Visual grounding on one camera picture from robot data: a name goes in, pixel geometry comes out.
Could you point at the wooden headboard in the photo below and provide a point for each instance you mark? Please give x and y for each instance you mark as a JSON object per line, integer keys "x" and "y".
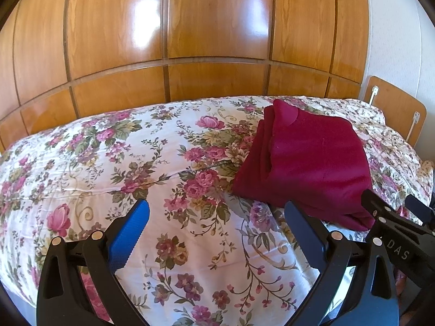
{"x": 396, "y": 108}

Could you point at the floral bedspread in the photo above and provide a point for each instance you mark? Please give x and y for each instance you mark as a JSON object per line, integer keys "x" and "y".
{"x": 119, "y": 163}

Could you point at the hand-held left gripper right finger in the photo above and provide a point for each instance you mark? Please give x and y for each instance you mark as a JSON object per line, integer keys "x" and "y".
{"x": 302, "y": 234}

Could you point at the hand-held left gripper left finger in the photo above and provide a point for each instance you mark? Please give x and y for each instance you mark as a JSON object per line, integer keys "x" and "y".
{"x": 131, "y": 234}

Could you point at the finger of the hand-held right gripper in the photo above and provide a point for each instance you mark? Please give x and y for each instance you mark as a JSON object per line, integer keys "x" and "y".
{"x": 419, "y": 210}
{"x": 375, "y": 207}

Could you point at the dark red knit garment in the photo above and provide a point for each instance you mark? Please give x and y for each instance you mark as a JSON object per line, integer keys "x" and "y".
{"x": 312, "y": 163}

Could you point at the wooden panelled wardrobe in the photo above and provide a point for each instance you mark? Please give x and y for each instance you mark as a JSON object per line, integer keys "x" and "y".
{"x": 170, "y": 23}

